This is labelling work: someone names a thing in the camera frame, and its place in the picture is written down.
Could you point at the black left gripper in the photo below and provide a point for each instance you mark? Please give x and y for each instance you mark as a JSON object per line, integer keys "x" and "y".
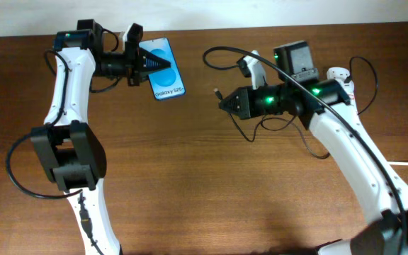
{"x": 140, "y": 57}

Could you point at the black charger plug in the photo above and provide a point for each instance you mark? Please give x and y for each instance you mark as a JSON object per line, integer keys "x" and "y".
{"x": 348, "y": 79}

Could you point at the white power strip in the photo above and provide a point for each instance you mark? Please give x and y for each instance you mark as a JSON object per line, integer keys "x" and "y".
{"x": 339, "y": 74}

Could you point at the blue smartphone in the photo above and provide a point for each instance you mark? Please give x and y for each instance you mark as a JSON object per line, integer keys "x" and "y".
{"x": 166, "y": 83}

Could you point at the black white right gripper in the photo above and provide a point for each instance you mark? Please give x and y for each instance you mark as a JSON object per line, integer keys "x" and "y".
{"x": 249, "y": 108}

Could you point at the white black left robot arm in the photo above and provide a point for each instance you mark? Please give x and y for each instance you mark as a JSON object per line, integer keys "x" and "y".
{"x": 68, "y": 150}

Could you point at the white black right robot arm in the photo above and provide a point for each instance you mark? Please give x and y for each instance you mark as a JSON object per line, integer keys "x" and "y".
{"x": 328, "y": 112}

